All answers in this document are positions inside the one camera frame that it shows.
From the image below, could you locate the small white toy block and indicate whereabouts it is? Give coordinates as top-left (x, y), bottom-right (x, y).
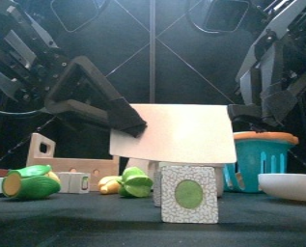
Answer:
top-left (55, 171), bottom-right (92, 195)

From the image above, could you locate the wooden toy crate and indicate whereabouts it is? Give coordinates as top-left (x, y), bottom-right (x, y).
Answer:
top-left (26, 132), bottom-right (122, 193)

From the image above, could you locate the yellow toy banana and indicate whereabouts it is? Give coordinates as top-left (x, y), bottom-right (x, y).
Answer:
top-left (96, 175), bottom-right (124, 196)

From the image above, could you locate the teal basket with orange rim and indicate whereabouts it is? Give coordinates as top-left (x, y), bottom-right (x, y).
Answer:
top-left (222, 130), bottom-right (300, 194)

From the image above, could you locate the white bowl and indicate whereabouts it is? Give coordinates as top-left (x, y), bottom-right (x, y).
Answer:
top-left (256, 173), bottom-right (306, 204)

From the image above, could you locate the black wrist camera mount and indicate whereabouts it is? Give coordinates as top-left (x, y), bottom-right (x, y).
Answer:
top-left (48, 0), bottom-right (110, 34)
top-left (186, 0), bottom-right (268, 35)

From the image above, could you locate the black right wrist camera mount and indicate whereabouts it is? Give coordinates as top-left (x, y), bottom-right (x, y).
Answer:
top-left (186, 0), bottom-right (268, 35)

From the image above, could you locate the green toy pea pod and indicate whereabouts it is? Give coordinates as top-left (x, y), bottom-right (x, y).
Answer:
top-left (118, 166), bottom-right (155, 199)

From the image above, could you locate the green toy cucumber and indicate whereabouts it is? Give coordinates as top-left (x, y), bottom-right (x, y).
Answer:
top-left (0, 164), bottom-right (62, 200)

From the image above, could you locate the toy sushi roll piece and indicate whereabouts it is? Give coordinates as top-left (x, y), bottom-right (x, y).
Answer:
top-left (151, 161), bottom-right (226, 207)
top-left (159, 165), bottom-right (220, 225)

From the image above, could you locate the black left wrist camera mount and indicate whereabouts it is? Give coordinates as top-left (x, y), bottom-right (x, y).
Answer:
top-left (48, 0), bottom-right (110, 34)

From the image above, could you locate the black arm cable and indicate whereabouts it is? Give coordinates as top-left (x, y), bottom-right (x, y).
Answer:
top-left (0, 107), bottom-right (50, 118)

